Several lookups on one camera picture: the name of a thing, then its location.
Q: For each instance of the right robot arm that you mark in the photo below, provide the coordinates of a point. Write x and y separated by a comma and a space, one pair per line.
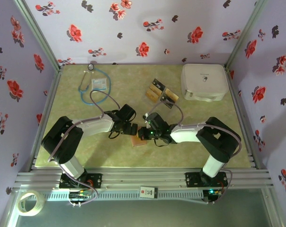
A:
185, 133

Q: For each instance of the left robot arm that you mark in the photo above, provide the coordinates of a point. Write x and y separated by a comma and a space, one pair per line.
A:
95, 125

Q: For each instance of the gold credit card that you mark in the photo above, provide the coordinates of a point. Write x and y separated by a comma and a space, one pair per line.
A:
152, 96
155, 89
173, 95

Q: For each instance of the white blue sachet packet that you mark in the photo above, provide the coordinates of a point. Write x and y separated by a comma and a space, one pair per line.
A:
98, 85

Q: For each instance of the small white label box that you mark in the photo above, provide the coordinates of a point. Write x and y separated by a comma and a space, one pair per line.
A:
147, 192

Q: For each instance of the blue stethoscope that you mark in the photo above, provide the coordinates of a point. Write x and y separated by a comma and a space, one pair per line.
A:
91, 67

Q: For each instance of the white zipped medical case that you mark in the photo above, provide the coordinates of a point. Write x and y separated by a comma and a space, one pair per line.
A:
204, 80

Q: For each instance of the clear tape roll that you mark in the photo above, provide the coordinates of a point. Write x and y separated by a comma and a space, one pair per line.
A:
22, 208

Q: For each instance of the aluminium frame beam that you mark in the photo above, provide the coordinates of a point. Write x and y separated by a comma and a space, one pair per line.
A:
145, 179

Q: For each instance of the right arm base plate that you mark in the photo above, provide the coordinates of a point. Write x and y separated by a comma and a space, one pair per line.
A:
192, 179

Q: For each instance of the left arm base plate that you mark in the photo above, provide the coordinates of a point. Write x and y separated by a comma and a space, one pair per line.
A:
95, 180

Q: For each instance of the aluminium table edge rail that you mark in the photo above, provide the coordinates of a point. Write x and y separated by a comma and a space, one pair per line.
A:
46, 118
242, 118

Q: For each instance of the aluminium frame post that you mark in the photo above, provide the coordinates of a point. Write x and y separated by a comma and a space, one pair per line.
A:
245, 35
39, 35

